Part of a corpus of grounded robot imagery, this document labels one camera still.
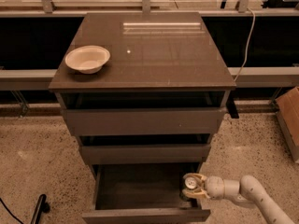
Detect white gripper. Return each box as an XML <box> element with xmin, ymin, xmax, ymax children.
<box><xmin>182</xmin><ymin>173</ymin><xmax>224</xmax><ymax>200</ymax></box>

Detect green soda can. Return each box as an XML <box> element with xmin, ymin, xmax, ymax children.
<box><xmin>180</xmin><ymin>177</ymin><xmax>199</xmax><ymax>202</ymax></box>

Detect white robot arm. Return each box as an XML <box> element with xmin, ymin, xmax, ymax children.
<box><xmin>182</xmin><ymin>173</ymin><xmax>295</xmax><ymax>224</ymax></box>

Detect grey open bottom drawer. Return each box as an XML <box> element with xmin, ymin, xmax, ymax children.
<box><xmin>82</xmin><ymin>163</ymin><xmax>210</xmax><ymax>224</ymax></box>

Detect grey top drawer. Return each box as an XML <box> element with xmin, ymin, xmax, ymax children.
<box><xmin>63</xmin><ymin>108</ymin><xmax>226</xmax><ymax>136</ymax></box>

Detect grey middle drawer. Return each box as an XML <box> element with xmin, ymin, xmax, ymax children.
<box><xmin>79</xmin><ymin>144</ymin><xmax>211</xmax><ymax>165</ymax></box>

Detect grey drawer cabinet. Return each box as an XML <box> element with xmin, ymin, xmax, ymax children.
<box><xmin>48</xmin><ymin>11</ymin><xmax>240</xmax><ymax>224</ymax></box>

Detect cardboard box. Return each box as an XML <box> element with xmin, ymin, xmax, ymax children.
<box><xmin>276</xmin><ymin>87</ymin><xmax>299</xmax><ymax>163</ymax></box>

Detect black floor bar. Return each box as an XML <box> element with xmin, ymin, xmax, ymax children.
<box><xmin>30</xmin><ymin>194</ymin><xmax>50</xmax><ymax>224</ymax></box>

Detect white paper bowl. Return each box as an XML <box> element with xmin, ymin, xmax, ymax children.
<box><xmin>64</xmin><ymin>46</ymin><xmax>110</xmax><ymax>74</ymax></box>

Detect metal window railing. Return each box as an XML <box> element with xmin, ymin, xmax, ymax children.
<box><xmin>0</xmin><ymin>0</ymin><xmax>299</xmax><ymax>17</ymax></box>

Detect white cable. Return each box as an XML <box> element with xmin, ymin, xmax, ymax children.
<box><xmin>233</xmin><ymin>7</ymin><xmax>256</xmax><ymax>82</ymax></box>

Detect black floor cable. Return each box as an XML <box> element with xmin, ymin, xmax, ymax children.
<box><xmin>0</xmin><ymin>197</ymin><xmax>24</xmax><ymax>224</ymax></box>

